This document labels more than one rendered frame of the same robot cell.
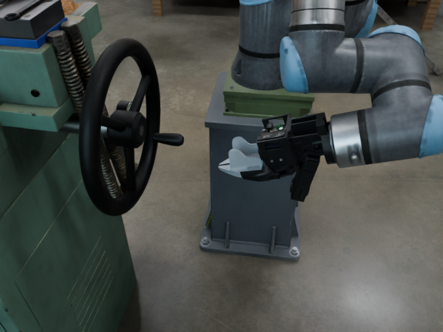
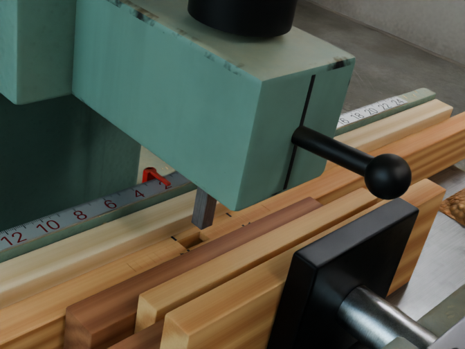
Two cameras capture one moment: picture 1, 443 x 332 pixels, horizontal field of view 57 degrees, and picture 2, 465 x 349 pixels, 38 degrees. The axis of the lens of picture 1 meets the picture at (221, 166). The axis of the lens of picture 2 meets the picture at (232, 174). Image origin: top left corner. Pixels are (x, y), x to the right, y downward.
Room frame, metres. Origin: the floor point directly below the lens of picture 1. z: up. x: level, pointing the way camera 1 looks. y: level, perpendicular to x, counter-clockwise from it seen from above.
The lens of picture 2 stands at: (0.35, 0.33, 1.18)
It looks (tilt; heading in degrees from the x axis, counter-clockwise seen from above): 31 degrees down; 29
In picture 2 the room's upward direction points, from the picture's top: 12 degrees clockwise
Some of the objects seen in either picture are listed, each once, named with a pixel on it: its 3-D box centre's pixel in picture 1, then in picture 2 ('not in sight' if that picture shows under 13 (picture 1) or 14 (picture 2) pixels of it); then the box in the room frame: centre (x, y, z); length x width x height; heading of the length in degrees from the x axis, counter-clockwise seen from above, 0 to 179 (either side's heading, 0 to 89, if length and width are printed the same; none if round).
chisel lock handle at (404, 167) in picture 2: not in sight; (347, 152); (0.60, 0.41, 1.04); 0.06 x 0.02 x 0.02; 79
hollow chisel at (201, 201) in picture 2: not in sight; (207, 188); (0.62, 0.49, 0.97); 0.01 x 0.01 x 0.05; 79
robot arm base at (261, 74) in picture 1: (264, 58); not in sight; (1.09, -0.12, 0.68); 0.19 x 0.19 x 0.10
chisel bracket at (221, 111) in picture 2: not in sight; (201, 88); (0.62, 0.51, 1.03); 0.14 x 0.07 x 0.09; 79
